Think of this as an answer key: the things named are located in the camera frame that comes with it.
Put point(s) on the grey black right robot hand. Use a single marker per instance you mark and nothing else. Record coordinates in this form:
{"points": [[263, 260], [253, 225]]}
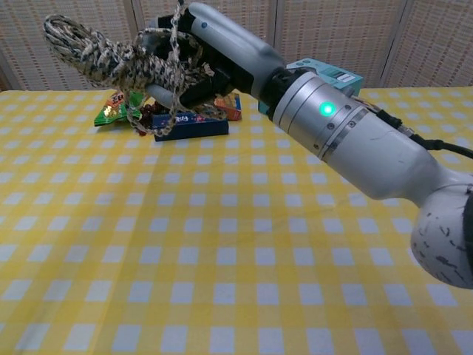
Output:
{"points": [[236, 44]]}

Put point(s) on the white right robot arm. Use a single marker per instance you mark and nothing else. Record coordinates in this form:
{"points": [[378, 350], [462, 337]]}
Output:
{"points": [[369, 148]]}

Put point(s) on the orange colourful printed box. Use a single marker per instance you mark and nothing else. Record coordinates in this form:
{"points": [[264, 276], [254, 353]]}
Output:
{"points": [[231, 107]]}

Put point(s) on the dark blue long box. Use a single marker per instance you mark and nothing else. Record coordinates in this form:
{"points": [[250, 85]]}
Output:
{"points": [[203, 127]]}

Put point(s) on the woven folding screen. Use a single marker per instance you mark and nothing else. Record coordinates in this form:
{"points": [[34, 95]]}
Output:
{"points": [[332, 29]]}

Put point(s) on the teal speaker product box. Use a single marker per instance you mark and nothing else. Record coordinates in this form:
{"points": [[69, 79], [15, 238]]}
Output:
{"points": [[332, 74]]}

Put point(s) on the dark red grape bunch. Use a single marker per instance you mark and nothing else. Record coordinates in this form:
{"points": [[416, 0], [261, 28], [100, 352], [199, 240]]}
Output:
{"points": [[148, 111]]}

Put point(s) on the green orange snack bag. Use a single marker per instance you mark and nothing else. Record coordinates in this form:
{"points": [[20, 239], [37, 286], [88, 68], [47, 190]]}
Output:
{"points": [[111, 112]]}

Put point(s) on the yellow white checked tablecloth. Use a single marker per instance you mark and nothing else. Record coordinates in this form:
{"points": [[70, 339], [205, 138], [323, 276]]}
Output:
{"points": [[221, 240]]}

